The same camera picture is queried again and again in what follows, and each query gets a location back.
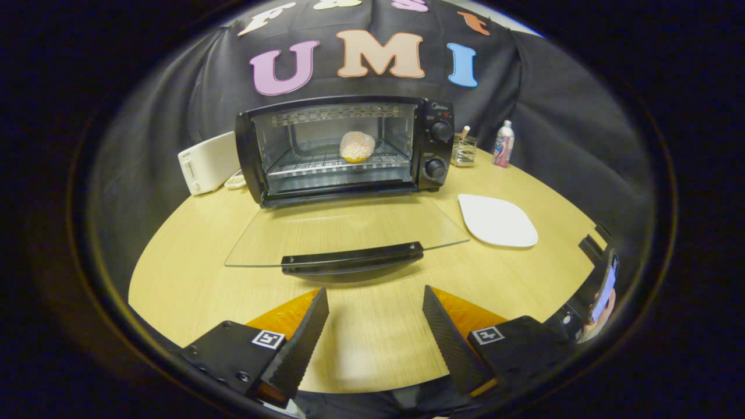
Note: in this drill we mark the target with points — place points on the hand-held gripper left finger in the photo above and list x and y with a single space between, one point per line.
300 346

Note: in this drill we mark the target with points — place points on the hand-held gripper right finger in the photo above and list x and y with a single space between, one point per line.
451 349

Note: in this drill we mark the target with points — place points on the black toaster oven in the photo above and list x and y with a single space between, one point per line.
433 151

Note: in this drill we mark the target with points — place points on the round bread food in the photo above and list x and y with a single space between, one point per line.
357 146

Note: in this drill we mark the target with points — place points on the white pop-up toaster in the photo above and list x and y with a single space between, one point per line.
206 163

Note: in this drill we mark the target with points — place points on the small black device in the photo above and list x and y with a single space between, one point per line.
567 321

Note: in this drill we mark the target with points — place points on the white plate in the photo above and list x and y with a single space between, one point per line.
497 221

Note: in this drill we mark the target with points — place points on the smartphone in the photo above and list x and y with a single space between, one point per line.
605 288

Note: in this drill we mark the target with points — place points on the black table clamp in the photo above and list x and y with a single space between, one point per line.
602 231
591 249

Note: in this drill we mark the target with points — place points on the pink label plastic bottle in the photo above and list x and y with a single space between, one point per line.
504 145

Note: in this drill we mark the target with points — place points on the black backdrop cloth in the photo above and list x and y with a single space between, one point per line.
553 105

